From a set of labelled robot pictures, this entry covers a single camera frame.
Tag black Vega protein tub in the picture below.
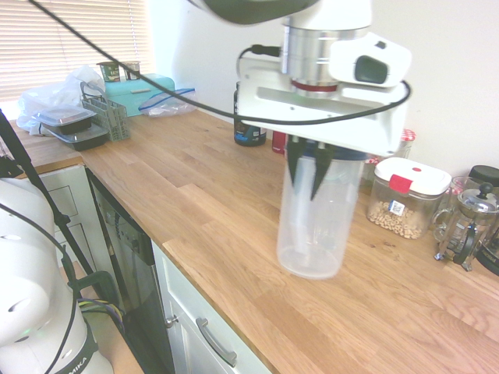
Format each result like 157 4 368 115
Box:
232 80 267 147

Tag clear zip bag blue seal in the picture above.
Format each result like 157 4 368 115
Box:
139 86 198 118

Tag black clamp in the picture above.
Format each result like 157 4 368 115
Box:
66 270 118 312

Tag black dishwasher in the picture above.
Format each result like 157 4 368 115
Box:
84 167 175 374

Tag clear pitcher with blue lid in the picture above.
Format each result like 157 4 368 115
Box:
276 139 366 280

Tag white plastic bag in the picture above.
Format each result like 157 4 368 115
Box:
16 65 107 136

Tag white window blinds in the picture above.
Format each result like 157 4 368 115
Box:
0 0 151 105

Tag glass jar with black lid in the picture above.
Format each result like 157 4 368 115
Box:
467 164 499 192

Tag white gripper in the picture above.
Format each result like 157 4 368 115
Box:
235 65 409 202

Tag black round appliance base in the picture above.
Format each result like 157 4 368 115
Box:
477 239 499 278

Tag white kitchen cabinet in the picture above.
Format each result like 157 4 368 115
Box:
38 165 274 374

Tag coloured wire bundle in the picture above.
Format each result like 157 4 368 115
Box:
76 298 126 332

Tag glass French press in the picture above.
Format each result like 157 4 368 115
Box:
431 182 499 273

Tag black camera stand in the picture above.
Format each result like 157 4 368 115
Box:
0 108 96 276

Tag metal drawer handle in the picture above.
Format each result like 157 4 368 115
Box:
194 317 238 367

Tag clear glass jar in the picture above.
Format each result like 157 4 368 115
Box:
448 175 475 219

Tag black food container clear lid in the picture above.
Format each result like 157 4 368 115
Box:
43 125 111 153
32 104 97 136

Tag grey cutlery basket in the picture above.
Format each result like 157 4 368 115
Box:
80 94 133 143

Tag cereal container white red lid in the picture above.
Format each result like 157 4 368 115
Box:
365 157 452 241

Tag teal bread box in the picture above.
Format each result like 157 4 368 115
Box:
101 72 177 118

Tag jar with red checkered lid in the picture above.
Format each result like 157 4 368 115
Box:
397 128 417 161
363 154 382 184

